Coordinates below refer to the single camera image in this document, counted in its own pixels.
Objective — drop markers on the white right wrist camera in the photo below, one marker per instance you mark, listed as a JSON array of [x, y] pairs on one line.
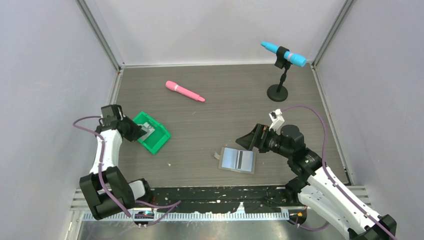
[[277, 119]]

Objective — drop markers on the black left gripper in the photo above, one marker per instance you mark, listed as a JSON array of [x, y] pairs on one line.
[[137, 132]]

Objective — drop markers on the green plastic bin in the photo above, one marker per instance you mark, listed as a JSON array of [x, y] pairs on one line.
[[157, 135]]

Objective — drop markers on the aluminium front rail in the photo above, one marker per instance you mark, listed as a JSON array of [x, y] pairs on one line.
[[239, 213]]

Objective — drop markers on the grey magnetic stripe card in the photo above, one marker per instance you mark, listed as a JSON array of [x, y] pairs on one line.
[[244, 160]]

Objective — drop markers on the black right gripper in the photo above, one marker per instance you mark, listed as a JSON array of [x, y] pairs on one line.
[[253, 139]]

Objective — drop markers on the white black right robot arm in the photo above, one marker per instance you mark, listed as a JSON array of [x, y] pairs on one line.
[[317, 187]]

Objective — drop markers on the black microphone stand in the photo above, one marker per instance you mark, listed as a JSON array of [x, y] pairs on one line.
[[277, 92]]

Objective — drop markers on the pink toy microphone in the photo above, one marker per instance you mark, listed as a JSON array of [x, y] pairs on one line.
[[181, 90]]

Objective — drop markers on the blue toy microphone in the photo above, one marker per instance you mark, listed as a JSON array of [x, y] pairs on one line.
[[284, 56]]

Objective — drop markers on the white magnetic stripe card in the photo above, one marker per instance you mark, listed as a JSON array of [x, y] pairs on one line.
[[145, 130]]

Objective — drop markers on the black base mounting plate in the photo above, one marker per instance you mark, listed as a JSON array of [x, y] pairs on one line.
[[224, 199]]

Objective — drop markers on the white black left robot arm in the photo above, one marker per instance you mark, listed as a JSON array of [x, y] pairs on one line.
[[105, 188]]

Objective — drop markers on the silver card in bin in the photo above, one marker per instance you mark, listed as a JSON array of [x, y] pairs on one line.
[[149, 129]]

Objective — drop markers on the grey card holder wallet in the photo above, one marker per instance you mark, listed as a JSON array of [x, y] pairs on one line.
[[226, 158]]

